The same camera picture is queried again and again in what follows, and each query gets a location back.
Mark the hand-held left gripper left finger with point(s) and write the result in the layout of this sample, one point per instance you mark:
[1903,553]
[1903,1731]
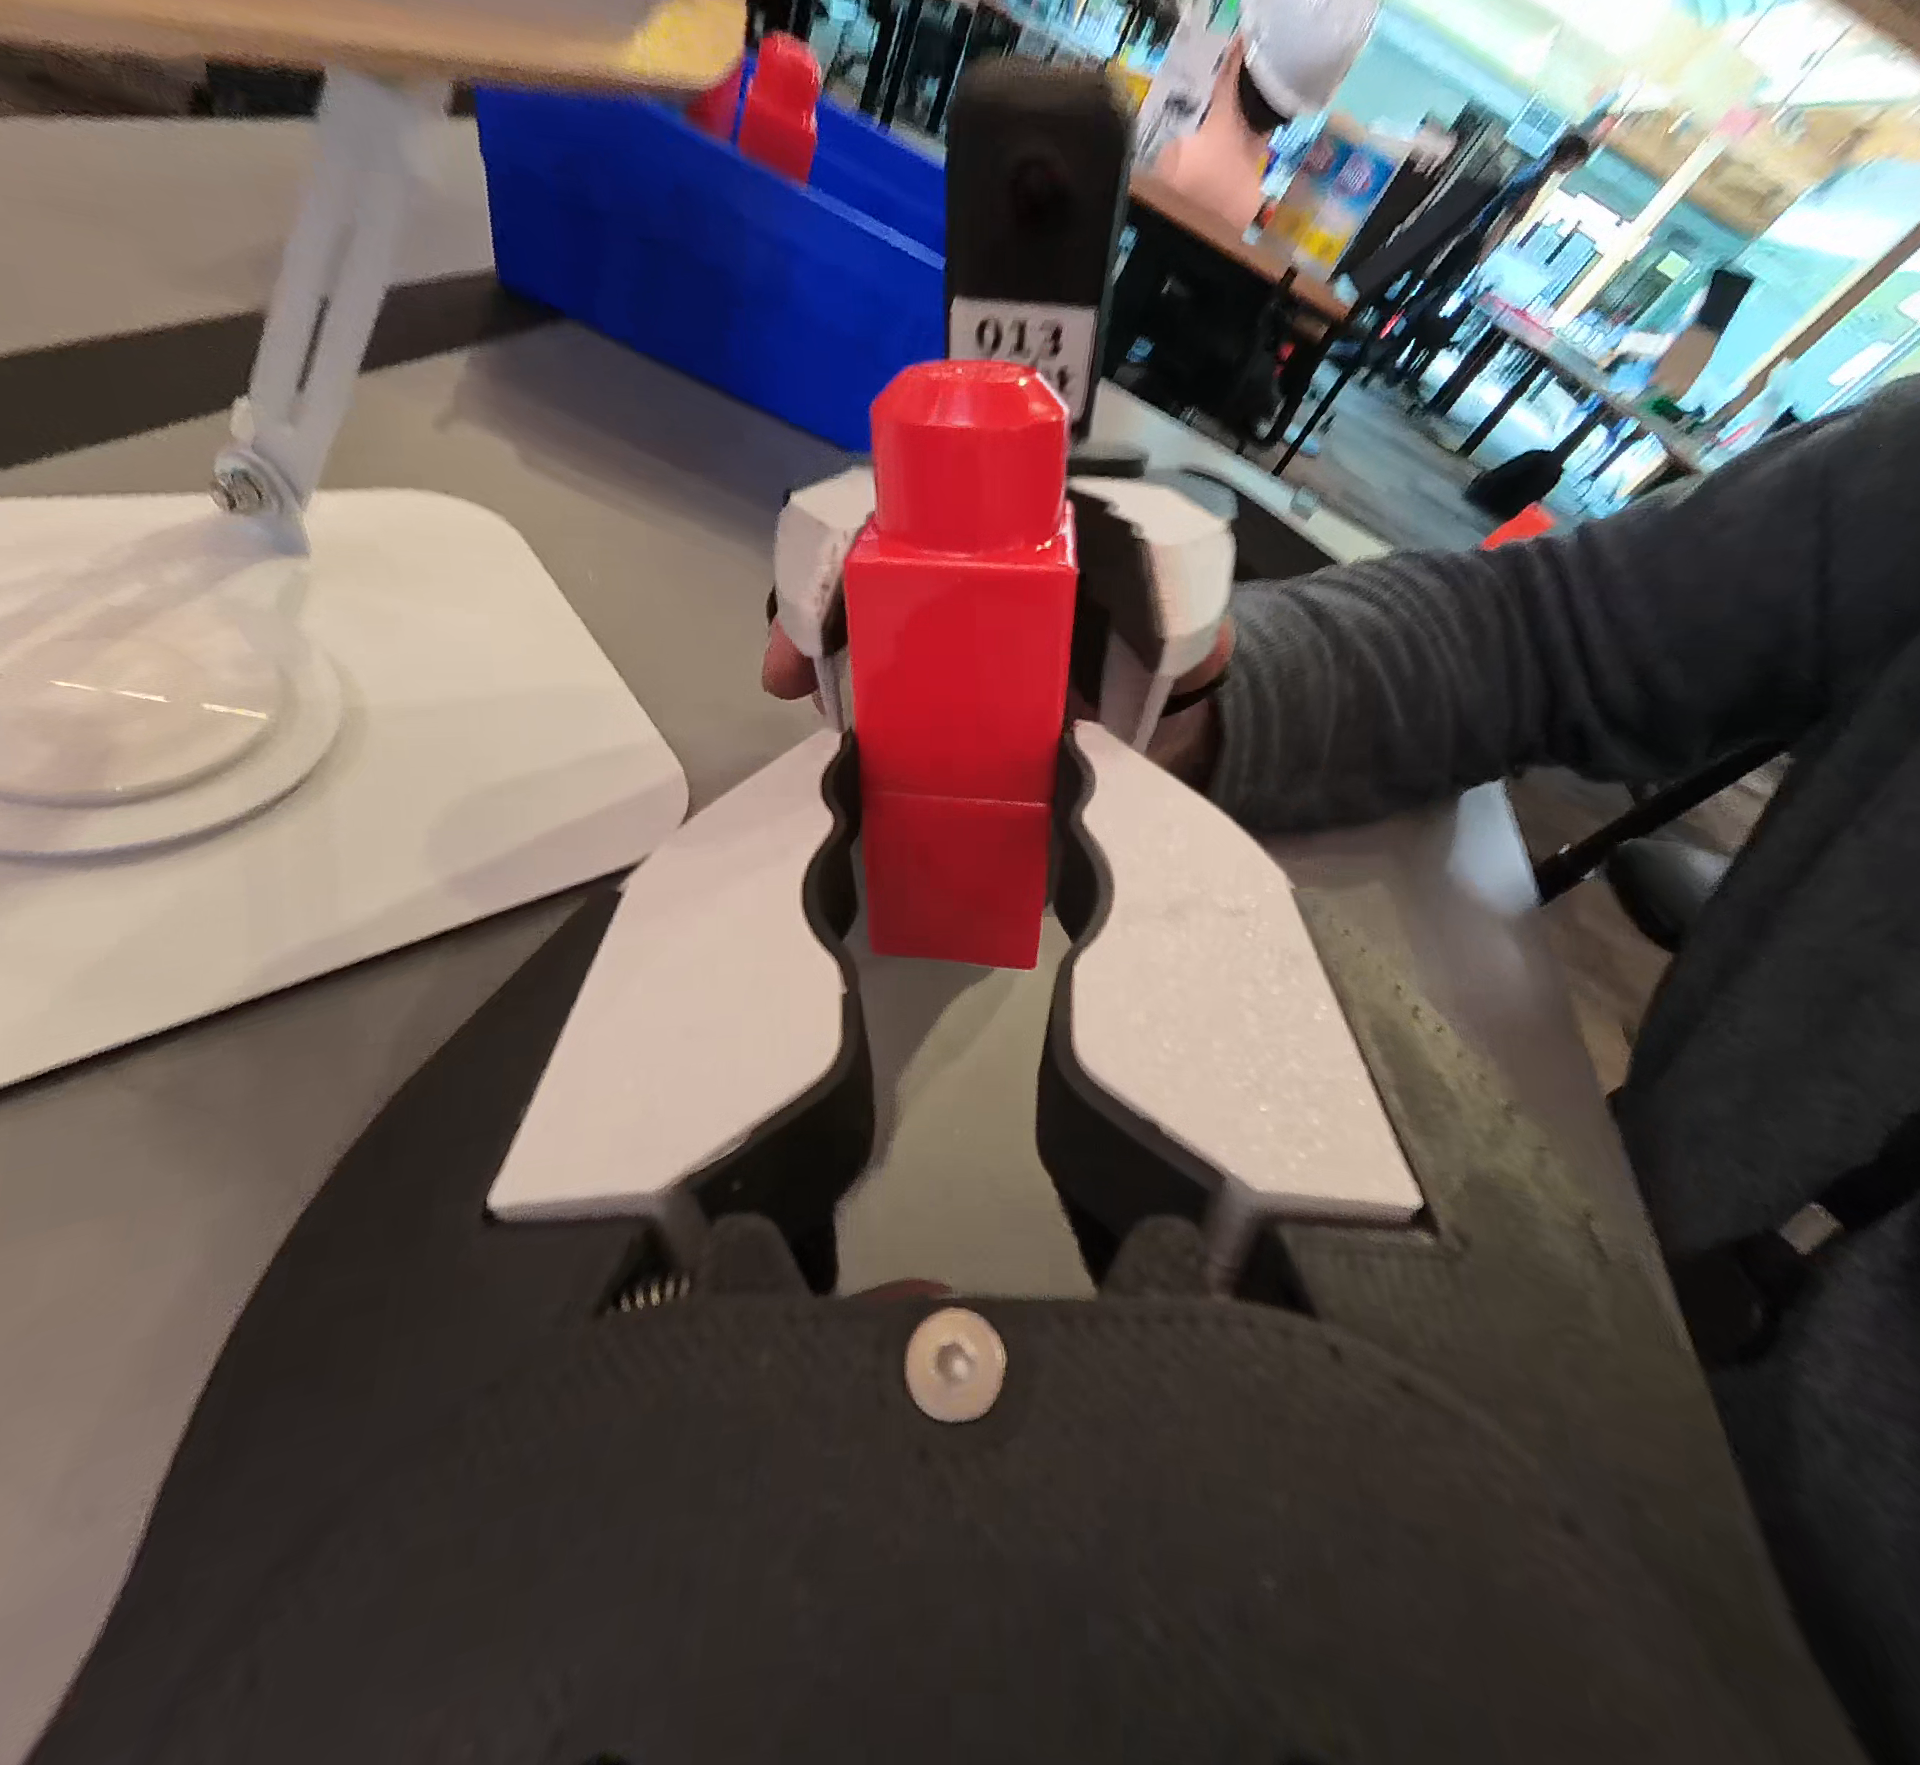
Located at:
[677,1046]

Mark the black backpack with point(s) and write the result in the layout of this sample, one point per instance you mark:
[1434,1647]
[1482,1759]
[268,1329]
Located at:
[1517,483]

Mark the orange traffic cone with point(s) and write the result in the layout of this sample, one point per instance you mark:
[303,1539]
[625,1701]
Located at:
[1519,526]

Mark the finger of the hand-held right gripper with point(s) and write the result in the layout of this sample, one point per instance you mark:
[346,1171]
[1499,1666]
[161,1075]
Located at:
[1184,566]
[818,550]

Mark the grey desk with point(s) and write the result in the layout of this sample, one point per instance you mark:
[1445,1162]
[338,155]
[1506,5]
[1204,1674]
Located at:
[600,446]

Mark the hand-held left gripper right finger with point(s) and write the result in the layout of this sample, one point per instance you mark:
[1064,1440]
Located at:
[1245,1030]

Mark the person's right hand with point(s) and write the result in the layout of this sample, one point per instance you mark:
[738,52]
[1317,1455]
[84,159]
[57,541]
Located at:
[1209,715]

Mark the wooden work table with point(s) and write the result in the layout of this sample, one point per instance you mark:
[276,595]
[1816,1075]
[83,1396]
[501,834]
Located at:
[1200,211]

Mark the blue plastic bin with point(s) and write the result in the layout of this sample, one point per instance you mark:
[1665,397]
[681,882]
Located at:
[677,264]

